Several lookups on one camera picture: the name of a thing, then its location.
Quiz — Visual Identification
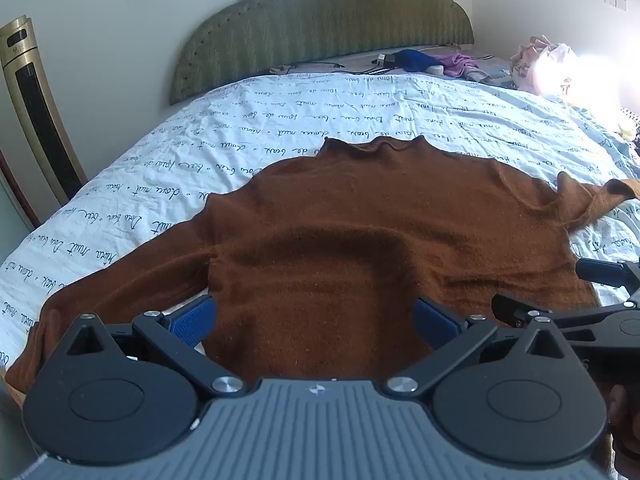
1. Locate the brown knit sweater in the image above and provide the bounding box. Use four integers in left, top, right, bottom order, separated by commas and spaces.
5, 135, 640, 396

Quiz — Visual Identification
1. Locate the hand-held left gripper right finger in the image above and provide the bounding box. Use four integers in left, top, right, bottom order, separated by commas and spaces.
384, 296, 588, 402

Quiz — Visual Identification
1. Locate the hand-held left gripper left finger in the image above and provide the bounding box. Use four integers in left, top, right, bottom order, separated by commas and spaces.
44, 295, 247, 402

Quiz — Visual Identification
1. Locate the purple cloth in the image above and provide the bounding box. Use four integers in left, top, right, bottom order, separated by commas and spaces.
432, 52, 482, 80

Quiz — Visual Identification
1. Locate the person's right hand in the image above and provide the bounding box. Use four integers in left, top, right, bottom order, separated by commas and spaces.
607, 384, 640, 477

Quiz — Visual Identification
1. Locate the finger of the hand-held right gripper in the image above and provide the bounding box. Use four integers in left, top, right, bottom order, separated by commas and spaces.
492, 293, 626, 335
575, 257, 640, 292

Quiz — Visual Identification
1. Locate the blue cloth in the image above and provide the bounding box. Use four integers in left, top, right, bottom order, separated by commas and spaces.
394, 49, 444, 74

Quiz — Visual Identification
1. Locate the green padded headboard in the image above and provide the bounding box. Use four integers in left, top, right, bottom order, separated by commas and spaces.
169, 0, 475, 107

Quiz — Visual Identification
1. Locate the pile of pink clothes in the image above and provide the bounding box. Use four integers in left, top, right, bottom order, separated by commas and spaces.
510, 35, 587, 94

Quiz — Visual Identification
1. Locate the white printed blanket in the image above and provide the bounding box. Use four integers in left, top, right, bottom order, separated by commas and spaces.
0, 71, 640, 376

